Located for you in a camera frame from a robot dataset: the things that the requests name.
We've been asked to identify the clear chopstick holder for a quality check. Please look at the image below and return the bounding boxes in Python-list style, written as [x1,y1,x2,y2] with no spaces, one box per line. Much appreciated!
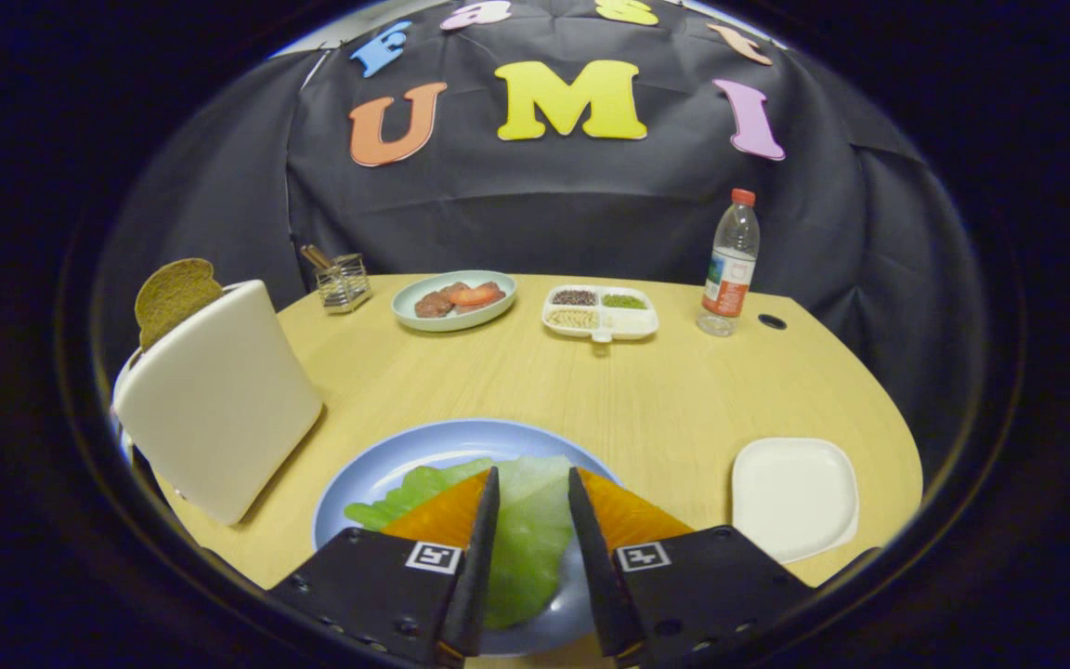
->
[317,253,372,314]

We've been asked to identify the black backdrop cloth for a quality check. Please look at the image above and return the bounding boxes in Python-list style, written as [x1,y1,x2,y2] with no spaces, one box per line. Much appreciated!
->
[94,0,986,484]

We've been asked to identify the white square plate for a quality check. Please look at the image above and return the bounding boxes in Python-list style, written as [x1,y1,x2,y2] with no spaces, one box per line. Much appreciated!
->
[732,438,860,565]

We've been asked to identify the pale green round plate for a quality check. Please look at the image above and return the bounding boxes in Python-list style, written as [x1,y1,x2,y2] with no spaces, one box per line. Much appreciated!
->
[391,270,518,333]

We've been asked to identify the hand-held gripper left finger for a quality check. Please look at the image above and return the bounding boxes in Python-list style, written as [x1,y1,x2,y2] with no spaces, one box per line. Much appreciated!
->
[267,466,502,668]

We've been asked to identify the brown meat slice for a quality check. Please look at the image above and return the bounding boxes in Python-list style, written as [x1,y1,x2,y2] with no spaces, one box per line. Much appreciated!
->
[414,282,473,320]

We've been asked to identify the white toaster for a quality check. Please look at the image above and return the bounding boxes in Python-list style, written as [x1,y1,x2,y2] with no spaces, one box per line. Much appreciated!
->
[112,279,324,527]

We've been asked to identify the white divided tray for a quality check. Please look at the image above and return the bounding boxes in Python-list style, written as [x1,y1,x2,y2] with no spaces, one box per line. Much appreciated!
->
[542,284,659,344]

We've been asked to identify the clear red-capped water bottle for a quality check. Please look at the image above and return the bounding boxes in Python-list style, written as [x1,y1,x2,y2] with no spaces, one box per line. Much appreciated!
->
[696,189,762,337]

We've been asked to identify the blue round plate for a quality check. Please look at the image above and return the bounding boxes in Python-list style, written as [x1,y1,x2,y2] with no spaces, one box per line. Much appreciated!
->
[312,418,624,657]

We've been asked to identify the brown bread slice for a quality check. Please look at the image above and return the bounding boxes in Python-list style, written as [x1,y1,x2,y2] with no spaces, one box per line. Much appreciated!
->
[135,258,224,351]

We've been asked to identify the green lettuce leaf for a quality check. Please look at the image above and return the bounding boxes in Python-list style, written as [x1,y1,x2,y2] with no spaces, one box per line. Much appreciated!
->
[344,453,578,630]

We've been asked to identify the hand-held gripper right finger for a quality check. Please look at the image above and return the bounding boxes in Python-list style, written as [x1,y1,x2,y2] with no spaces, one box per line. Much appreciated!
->
[568,466,815,668]

